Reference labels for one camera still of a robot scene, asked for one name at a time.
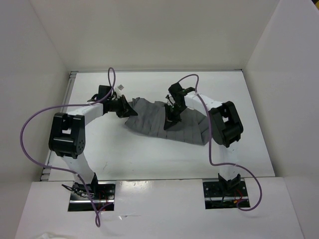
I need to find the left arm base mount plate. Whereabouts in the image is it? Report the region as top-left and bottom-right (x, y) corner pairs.
(62, 183), (116, 212)

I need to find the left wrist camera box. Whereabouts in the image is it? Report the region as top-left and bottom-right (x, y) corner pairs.
(115, 85), (124, 95)

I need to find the grey pleated skirt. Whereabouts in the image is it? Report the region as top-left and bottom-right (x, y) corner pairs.
(125, 98), (209, 145)

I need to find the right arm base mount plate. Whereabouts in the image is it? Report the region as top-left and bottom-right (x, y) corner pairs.
(203, 180), (250, 209)

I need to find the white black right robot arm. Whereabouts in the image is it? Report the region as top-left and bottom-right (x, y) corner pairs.
(163, 83), (244, 196)

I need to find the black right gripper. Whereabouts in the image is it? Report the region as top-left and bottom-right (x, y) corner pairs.
(164, 103), (186, 130)

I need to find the white cloth at bottom edge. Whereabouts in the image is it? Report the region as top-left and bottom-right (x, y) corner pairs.
(34, 232), (73, 239)

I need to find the aluminium table edge rail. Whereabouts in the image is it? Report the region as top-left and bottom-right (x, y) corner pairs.
(40, 71), (84, 181)

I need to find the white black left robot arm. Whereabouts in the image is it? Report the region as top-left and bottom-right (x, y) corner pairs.
(48, 85), (138, 199)

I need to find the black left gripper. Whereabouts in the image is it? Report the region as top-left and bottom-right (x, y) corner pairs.
(107, 95), (137, 118)

